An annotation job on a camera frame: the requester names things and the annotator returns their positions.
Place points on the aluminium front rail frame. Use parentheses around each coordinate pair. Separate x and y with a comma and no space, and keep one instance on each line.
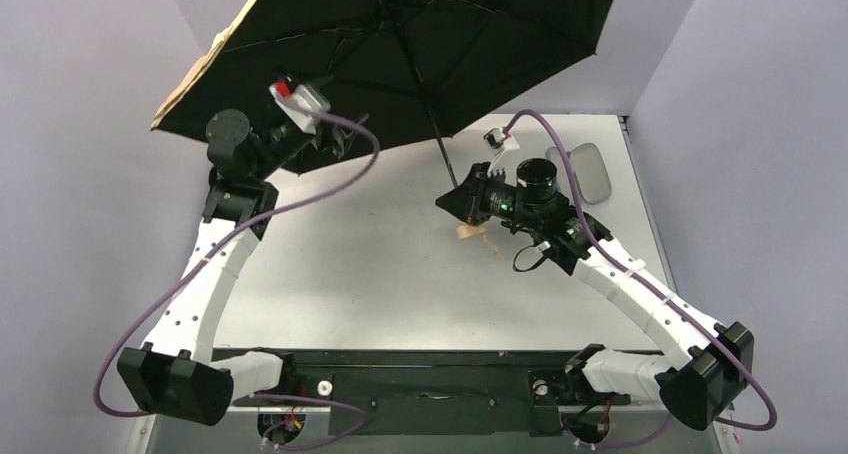
(638,427)

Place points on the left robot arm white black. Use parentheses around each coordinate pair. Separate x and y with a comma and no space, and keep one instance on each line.
(173,372)

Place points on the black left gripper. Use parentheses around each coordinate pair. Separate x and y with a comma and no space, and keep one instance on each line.
(334,136)

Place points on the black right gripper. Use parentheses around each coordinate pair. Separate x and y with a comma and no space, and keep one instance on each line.
(479,194)

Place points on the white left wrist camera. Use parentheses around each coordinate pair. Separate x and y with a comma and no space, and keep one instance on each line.
(301,103)

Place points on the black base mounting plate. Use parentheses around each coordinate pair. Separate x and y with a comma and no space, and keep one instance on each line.
(430,392)

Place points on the beige umbrella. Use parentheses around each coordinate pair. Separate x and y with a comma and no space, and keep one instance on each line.
(420,69)

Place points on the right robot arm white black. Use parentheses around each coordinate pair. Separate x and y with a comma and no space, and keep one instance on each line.
(698,371)

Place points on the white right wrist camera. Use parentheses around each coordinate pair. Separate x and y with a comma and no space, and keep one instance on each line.
(500,142)

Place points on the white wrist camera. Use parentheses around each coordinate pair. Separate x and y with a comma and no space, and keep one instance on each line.
(500,142)
(301,103)

